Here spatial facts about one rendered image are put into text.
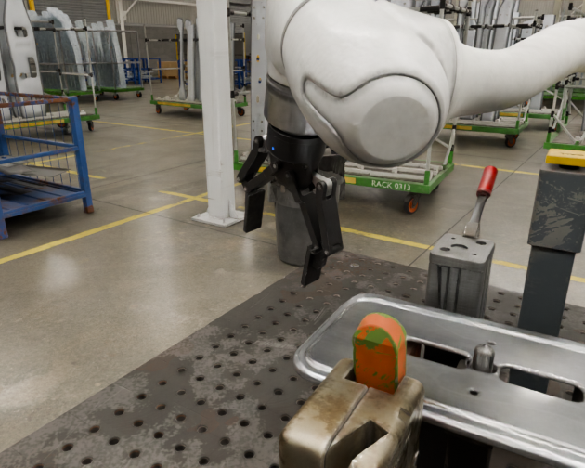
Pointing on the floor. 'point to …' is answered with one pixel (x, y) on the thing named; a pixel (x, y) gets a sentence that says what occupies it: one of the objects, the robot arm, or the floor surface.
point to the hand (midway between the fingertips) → (280, 248)
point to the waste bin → (293, 239)
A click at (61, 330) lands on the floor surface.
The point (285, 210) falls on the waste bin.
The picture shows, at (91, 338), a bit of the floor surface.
